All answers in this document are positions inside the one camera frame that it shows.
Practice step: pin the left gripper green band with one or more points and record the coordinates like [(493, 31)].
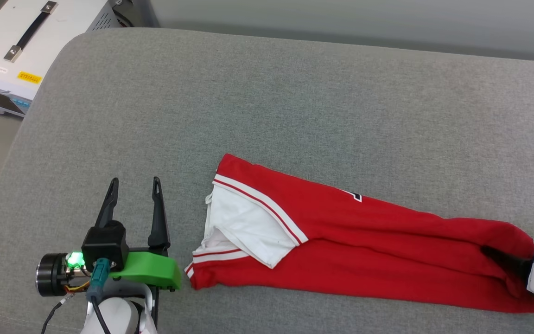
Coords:
[(151, 269)]

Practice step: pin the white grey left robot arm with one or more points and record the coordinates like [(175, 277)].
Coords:
[(114, 315)]

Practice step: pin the red and white basketball jersey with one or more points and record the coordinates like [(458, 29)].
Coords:
[(364, 250)]

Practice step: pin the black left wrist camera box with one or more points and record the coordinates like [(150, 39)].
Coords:
[(104, 243)]

